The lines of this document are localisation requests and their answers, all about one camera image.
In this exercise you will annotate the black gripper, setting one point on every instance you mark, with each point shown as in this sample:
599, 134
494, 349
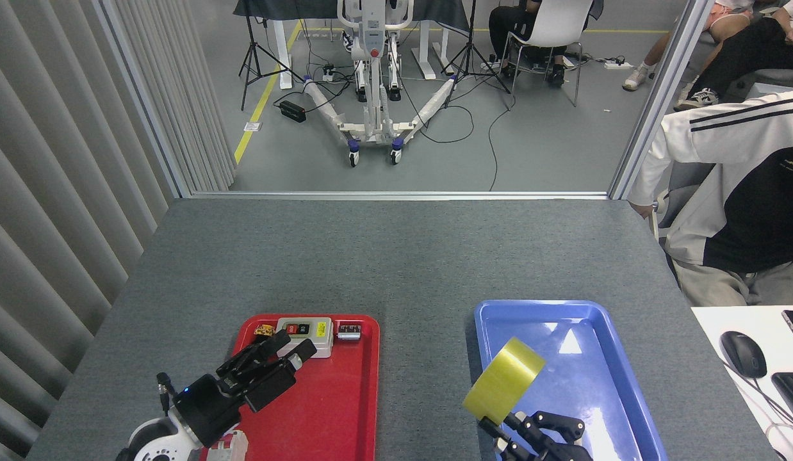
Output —
207, 410
560, 453

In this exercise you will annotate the yellow tape roll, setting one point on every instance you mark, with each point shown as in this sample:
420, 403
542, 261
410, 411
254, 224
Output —
502, 381

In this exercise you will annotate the person's hand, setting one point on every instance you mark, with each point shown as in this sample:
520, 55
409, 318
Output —
641, 210

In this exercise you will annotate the yellow black push button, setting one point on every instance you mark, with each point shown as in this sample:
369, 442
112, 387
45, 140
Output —
264, 330

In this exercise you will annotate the red plastic tray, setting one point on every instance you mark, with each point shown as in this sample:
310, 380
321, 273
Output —
342, 403

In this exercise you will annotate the white red circuit breaker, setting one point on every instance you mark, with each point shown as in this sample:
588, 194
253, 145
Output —
230, 448

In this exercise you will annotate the blue plastic tray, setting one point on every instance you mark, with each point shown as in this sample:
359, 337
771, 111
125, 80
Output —
595, 378

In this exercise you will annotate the white side table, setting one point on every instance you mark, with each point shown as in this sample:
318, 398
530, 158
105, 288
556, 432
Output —
717, 323

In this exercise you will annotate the black computer mouse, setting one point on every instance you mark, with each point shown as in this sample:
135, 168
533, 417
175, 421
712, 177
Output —
743, 355

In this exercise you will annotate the white floor plate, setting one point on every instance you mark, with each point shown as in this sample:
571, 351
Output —
252, 127

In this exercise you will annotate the black power adapter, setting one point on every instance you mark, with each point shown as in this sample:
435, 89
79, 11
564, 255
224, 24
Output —
293, 111

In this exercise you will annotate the black keyboard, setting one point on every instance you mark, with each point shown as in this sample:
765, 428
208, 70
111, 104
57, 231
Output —
792, 397

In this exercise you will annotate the white stand on wheels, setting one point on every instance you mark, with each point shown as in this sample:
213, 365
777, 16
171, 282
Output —
373, 125

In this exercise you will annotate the grey office chair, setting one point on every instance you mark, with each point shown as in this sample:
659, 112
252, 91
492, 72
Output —
688, 179

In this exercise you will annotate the black tripod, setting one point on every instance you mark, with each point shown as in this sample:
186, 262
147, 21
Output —
250, 57
470, 51

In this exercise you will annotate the person in striped jacket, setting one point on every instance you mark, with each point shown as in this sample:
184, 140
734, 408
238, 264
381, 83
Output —
755, 192

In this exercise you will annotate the white power strip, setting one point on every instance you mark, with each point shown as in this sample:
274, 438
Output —
618, 64

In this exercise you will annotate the desk with black cloth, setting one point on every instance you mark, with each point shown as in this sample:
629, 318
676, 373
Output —
435, 13

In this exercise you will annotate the person with white shoe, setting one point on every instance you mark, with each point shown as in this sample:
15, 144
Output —
662, 48

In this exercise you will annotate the person on white chair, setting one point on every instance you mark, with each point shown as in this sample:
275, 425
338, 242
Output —
502, 25

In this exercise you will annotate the white chair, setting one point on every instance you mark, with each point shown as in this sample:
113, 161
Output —
553, 22

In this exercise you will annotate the person in black trousers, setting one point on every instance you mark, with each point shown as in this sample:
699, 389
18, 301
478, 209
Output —
742, 57

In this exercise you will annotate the white switch box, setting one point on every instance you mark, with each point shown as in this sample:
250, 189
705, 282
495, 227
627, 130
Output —
319, 333

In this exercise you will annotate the silver frame rail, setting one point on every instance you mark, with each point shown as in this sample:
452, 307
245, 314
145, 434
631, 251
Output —
403, 194

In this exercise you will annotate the silver frame post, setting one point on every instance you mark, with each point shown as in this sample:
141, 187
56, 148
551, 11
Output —
147, 102
659, 96

